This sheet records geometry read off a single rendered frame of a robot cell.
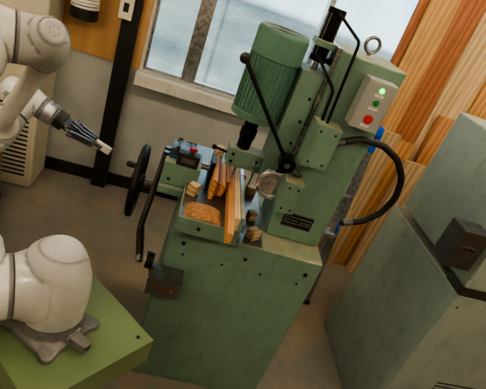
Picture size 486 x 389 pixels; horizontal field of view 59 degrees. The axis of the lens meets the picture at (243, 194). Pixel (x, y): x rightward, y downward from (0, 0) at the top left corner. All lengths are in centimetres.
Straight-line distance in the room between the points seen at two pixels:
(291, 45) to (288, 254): 73
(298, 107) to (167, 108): 154
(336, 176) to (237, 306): 64
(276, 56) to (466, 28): 183
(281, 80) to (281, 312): 90
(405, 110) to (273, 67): 168
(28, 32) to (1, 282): 60
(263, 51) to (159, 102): 156
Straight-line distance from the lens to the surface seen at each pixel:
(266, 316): 179
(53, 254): 107
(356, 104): 143
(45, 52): 123
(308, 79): 147
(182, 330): 186
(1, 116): 163
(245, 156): 158
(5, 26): 123
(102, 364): 122
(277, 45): 142
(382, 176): 300
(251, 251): 158
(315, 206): 162
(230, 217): 141
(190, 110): 290
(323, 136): 141
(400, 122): 304
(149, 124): 296
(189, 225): 142
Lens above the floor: 167
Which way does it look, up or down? 28 degrees down
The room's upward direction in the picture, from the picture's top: 22 degrees clockwise
